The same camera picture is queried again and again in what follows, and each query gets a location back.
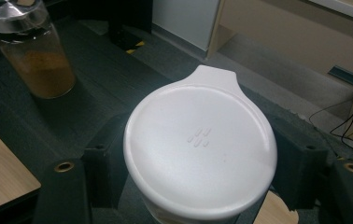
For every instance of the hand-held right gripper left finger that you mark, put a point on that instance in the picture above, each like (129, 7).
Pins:
(106, 161)

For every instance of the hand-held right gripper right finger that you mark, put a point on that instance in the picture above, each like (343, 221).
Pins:
(299, 168)

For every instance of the black metal shelf rack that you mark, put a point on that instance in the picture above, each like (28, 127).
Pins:
(103, 87)

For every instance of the clear seasoning jar white lid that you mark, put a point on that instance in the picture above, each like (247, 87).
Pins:
(196, 155)

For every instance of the brown spice jar metal lid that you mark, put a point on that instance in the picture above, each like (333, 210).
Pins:
(40, 71)

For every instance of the black block yellow stripes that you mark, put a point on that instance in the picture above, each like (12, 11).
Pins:
(126, 40)

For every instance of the white cabinet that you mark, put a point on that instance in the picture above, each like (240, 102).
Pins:
(184, 21)

